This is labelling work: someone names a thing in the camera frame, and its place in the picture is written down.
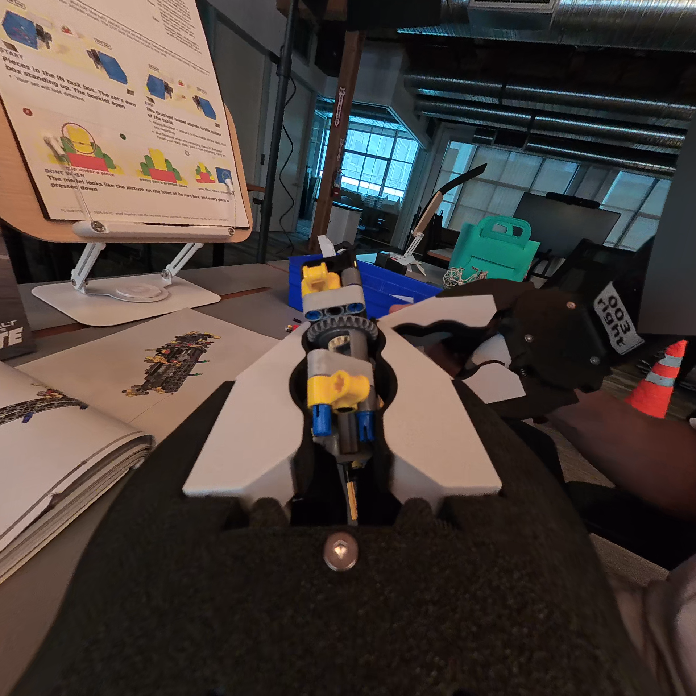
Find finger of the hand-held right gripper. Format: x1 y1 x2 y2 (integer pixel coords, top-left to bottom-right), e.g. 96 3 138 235
378 293 510 350
456 359 528 407

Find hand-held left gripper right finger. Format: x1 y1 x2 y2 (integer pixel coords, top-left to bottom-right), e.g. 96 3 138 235
375 315 505 499

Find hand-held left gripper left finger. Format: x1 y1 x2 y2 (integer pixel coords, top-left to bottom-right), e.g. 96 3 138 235
182 323 315 499

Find grey black lego technic assembly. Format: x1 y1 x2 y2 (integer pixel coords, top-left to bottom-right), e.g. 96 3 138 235
301 250 388 527

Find person's right forearm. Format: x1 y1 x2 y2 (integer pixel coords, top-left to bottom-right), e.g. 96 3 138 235
544 389 696 523

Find open lego instruction booklet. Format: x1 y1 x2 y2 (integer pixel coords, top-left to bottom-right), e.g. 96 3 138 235
0 306 282 586

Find lego set box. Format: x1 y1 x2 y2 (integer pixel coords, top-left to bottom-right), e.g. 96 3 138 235
0 234 37 363

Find person's right hand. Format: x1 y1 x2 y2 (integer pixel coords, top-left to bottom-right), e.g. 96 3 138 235
426 339 475 380

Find miniature white bicycle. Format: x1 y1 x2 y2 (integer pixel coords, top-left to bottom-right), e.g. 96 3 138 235
442 265 488 290

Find blue plastic bin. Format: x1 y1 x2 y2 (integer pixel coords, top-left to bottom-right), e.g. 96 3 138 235
287 254 445 320

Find curved black desk lamp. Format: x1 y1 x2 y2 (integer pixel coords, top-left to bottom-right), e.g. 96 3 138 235
401 162 488 276

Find black monitor screen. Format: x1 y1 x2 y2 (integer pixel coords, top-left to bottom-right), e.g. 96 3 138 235
513 192 623 263

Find orange traffic cone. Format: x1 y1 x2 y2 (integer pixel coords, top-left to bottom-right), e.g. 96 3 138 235
623 339 689 421

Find paned window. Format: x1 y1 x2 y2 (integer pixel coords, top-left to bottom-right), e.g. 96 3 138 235
333 117 421 201
435 140 675 256

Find wooden document stand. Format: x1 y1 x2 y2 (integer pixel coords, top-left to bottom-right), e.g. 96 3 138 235
0 97 254 328

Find ceiling ventilation ducts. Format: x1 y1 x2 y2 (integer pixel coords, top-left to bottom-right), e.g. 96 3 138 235
399 0 696 172

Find black tripod pole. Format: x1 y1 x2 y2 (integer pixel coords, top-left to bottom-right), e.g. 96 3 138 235
254 0 301 265

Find teal handled bag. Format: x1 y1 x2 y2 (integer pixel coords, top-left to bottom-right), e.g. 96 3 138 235
447 216 541 285

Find wooden post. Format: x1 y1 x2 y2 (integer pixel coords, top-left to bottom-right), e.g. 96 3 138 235
309 30 366 254

